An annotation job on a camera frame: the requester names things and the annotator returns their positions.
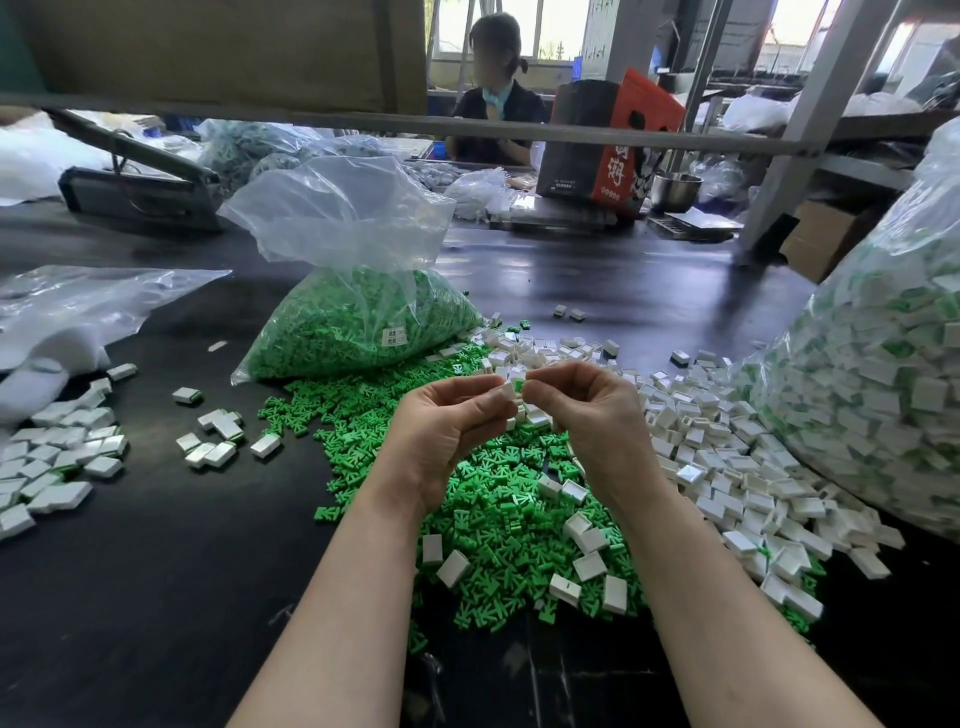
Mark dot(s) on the clear bag of pale parts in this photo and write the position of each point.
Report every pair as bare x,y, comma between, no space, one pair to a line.
278,150

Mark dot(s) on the empty clear plastic bag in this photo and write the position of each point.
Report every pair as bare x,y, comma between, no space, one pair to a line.
90,300

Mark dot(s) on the black and red box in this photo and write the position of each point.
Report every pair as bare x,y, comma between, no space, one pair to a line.
603,153

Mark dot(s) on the large bag of white caps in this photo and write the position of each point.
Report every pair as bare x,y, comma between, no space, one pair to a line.
897,368

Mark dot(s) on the pile of green parts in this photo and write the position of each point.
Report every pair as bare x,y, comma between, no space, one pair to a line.
345,420

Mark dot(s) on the pile of white plastic caps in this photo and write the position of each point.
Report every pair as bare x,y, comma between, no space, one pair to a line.
747,453

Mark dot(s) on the person's right hand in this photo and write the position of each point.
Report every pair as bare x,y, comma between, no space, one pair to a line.
603,423

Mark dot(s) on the grey metal shelf frame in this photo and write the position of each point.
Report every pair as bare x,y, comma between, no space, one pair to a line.
300,120

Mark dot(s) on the crumpled white plastic bag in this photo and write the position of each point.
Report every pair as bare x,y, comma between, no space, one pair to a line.
483,195

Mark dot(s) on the pile of assembled white pieces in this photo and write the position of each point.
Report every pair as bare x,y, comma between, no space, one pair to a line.
63,458

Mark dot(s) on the metal bowl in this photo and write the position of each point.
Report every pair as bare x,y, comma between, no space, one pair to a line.
677,192

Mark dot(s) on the black table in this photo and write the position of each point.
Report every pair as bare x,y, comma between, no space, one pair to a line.
150,615

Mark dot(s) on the person's right forearm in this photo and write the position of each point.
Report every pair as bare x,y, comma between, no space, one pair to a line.
743,642

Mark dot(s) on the bag of green clips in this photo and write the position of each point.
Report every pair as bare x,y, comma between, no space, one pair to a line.
365,323

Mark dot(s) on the person's left hand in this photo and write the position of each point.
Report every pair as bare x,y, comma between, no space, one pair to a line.
435,438

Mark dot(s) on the person's left forearm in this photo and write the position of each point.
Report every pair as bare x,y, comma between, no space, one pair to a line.
333,642

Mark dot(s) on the cardboard box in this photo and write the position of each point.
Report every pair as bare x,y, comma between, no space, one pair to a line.
827,240

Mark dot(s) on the white plastic sheet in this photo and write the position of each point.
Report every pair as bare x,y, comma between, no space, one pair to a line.
45,162

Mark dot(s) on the white bags on shelf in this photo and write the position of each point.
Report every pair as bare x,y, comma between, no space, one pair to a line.
813,108

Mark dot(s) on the brown board panel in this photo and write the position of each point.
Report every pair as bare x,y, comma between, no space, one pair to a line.
210,53

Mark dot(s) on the white paper sheets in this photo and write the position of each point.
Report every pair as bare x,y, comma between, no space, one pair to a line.
698,225

